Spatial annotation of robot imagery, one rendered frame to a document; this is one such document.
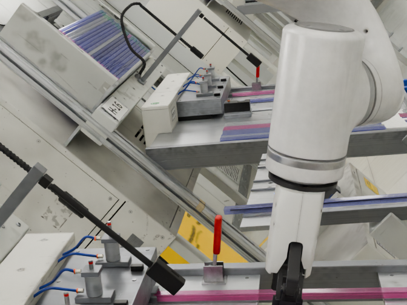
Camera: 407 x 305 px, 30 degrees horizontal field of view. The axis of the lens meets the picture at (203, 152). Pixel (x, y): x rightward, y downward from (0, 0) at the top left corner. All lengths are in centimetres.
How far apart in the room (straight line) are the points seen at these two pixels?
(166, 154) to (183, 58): 676
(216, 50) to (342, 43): 476
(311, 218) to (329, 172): 5
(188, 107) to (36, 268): 123
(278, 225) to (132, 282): 34
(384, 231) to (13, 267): 70
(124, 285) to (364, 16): 49
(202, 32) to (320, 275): 438
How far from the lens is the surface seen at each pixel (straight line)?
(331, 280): 121
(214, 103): 225
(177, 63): 873
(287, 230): 80
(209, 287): 118
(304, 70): 76
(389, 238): 148
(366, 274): 121
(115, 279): 109
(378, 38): 85
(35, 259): 115
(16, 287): 107
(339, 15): 86
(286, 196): 79
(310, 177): 79
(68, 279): 112
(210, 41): 550
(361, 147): 194
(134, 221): 205
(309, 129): 77
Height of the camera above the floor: 130
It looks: 6 degrees down
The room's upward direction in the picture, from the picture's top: 51 degrees counter-clockwise
